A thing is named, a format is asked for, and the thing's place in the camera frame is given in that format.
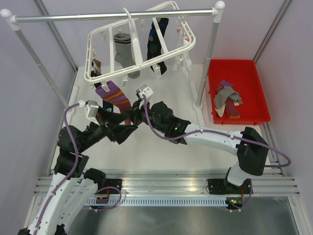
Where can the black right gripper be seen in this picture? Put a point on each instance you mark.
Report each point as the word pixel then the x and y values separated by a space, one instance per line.
pixel 137 111

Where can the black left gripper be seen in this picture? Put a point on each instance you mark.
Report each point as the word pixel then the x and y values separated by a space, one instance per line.
pixel 119 132

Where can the purple striped sock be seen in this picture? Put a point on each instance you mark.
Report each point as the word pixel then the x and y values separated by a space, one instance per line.
pixel 115 96
pixel 230 106

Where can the white plastic clip hanger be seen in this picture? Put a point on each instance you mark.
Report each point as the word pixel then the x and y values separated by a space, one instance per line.
pixel 107 33

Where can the brown and beige back sock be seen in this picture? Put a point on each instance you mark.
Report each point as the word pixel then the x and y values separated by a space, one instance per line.
pixel 97 65

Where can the grey sock with black stripes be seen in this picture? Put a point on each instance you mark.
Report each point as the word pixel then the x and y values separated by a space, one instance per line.
pixel 224 94

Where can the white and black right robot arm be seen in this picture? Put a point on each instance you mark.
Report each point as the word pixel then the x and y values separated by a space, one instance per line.
pixel 247 145

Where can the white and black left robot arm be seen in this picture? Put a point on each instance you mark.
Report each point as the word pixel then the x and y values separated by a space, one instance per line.
pixel 71 186

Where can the grey sock back row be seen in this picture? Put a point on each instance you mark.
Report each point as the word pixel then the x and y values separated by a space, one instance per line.
pixel 123 48

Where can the black and blue patterned sock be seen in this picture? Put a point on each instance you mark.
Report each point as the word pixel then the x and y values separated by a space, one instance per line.
pixel 154 45

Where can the red plastic bin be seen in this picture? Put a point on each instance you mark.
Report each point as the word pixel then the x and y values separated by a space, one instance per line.
pixel 243 76

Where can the silver and white clothes rack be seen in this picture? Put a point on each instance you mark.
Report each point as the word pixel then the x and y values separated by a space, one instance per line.
pixel 166 9

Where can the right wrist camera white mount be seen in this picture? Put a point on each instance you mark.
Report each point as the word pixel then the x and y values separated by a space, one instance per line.
pixel 144 92

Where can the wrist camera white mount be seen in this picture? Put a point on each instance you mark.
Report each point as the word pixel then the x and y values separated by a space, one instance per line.
pixel 144 92
pixel 90 109

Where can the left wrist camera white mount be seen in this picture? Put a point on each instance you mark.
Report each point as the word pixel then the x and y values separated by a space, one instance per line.
pixel 90 109

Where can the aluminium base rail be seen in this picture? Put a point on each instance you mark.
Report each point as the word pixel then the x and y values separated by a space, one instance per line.
pixel 159 181

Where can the white slotted cable duct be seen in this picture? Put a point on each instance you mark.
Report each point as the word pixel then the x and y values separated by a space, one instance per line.
pixel 159 201

